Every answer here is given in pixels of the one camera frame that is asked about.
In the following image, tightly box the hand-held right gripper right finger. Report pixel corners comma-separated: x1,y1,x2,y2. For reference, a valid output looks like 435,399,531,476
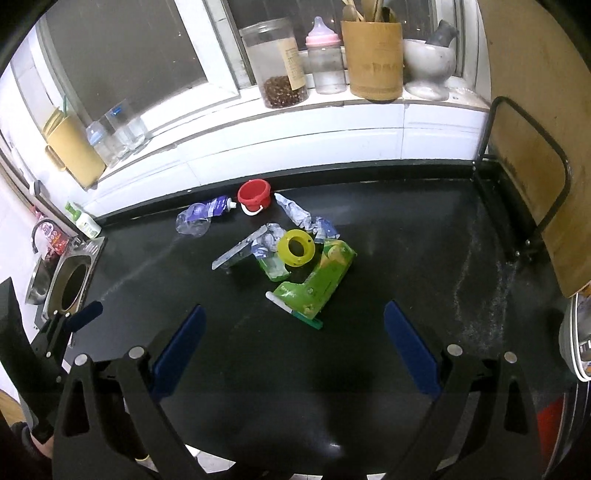
383,300,541,480

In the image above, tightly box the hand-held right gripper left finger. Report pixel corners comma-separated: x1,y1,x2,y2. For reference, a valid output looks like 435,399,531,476
53,305,208,480

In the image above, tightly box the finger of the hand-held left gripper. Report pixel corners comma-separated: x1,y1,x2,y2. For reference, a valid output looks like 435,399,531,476
30,301,103,370

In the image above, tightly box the green snack packet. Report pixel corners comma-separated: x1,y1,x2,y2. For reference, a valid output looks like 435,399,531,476
271,239,358,321

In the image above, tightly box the clear plastic wrapper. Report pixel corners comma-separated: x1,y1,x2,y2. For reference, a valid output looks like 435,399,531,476
211,224,273,271

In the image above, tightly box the green marker pen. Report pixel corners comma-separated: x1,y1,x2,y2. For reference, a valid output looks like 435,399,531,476
265,291,324,330

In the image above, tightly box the small green white pouch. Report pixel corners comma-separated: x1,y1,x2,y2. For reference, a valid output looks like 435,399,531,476
256,256,291,282

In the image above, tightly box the blue spouted pouch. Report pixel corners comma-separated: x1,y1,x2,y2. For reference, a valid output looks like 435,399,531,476
175,196,238,238

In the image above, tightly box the blue white wrapper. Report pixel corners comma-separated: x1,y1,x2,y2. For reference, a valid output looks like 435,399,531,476
252,223,284,259

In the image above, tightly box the yellow tape roll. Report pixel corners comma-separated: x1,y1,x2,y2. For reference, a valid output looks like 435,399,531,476
277,228,317,268

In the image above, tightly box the blue white pouch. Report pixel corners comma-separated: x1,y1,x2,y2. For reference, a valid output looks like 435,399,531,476
274,193,339,243

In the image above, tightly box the person's left forearm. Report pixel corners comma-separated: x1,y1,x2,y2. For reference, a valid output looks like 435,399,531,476
0,418,35,480

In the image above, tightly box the person's left hand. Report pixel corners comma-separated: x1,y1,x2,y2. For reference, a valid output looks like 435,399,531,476
28,429,55,459

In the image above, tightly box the steel sink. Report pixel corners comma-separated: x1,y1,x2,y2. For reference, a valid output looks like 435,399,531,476
25,237,107,319

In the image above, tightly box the red printed packet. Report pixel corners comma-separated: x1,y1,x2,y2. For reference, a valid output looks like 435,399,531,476
44,226,71,256

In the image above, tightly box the white green dish soap bottle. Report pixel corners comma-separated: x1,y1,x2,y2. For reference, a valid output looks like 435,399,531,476
65,201,102,238

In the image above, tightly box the steel faucet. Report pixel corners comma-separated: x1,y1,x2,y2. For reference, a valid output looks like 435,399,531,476
31,219,58,254

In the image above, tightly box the clear blue ringed baby bottle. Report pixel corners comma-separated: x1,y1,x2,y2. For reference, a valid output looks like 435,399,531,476
87,121,122,167

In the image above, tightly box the small red bucket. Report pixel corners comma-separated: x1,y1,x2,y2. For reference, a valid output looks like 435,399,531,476
237,180,272,217

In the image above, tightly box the clear glass bottle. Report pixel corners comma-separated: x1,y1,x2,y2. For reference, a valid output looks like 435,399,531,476
105,105,136,154
126,114,151,149

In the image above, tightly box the white framed window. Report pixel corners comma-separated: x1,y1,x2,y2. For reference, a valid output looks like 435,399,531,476
37,0,467,123

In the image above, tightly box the white stone mortar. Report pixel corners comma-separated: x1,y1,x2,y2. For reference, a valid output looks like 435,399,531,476
403,39,458,100

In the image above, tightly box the bamboo utensil holder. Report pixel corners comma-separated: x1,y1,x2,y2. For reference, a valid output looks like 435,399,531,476
341,19,404,102

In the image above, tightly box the pink capped baby bottle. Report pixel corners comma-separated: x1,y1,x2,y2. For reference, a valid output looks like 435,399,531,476
305,17,347,95

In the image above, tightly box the wooden cutting board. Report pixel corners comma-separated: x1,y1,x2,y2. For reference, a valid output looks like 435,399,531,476
478,0,591,298

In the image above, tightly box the clear jar with peppercorns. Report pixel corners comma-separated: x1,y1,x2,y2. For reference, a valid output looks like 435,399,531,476
239,17,309,110

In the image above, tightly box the grey stone pestle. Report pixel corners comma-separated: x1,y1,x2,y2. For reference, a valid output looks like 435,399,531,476
427,19,459,47

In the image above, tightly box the yellow tumbler with handle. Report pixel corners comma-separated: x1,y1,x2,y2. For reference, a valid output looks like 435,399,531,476
41,95,107,190

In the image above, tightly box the black wire rack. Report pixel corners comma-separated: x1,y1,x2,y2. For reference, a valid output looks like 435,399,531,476
473,96,573,264

